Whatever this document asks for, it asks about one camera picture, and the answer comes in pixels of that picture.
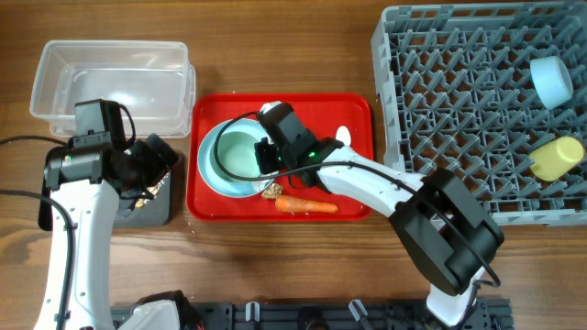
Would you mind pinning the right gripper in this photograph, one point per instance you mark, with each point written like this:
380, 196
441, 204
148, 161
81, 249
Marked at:
266, 162

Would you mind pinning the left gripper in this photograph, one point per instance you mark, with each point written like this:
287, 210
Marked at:
159, 166

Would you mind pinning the rice and food leftovers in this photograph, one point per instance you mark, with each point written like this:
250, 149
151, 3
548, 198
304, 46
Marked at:
149, 194

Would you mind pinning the pale green bowl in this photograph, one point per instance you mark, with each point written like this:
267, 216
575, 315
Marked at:
236, 153

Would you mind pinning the light blue plate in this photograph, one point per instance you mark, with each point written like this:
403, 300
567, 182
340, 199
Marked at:
249, 188

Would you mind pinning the white plastic spoon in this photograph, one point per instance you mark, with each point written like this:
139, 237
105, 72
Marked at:
343, 135

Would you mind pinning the yellow plastic cup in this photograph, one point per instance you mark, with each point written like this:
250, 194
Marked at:
552, 160

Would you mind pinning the light blue bowl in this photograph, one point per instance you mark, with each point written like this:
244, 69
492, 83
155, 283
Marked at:
552, 81

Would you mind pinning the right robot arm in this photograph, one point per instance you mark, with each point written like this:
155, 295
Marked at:
446, 232

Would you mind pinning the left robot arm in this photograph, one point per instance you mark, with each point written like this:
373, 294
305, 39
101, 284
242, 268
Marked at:
85, 183

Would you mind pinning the black waste tray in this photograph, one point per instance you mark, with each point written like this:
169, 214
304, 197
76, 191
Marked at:
156, 212

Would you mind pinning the grey dishwasher rack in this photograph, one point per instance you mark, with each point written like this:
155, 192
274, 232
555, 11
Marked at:
457, 94

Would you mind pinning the brown food scrap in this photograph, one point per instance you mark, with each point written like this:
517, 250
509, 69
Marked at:
272, 192

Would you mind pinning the orange carrot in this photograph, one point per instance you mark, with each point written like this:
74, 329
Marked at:
289, 204

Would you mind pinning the red serving tray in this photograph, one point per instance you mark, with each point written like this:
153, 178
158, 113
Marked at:
322, 113

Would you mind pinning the clear plastic bin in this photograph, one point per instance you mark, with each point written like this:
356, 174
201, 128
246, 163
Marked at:
154, 80

